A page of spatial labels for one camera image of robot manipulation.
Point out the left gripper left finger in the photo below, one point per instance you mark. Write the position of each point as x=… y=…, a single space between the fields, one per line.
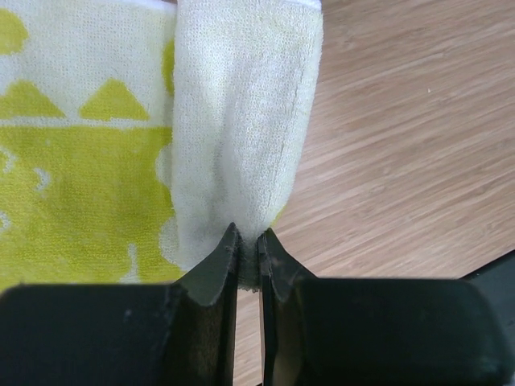
x=181 y=333

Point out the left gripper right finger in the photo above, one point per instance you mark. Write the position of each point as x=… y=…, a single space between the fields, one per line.
x=374 y=331

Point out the yellow green patterned towel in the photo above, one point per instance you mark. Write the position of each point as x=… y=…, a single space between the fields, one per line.
x=134 y=132

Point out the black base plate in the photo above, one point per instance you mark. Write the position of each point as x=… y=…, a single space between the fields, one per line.
x=496 y=281

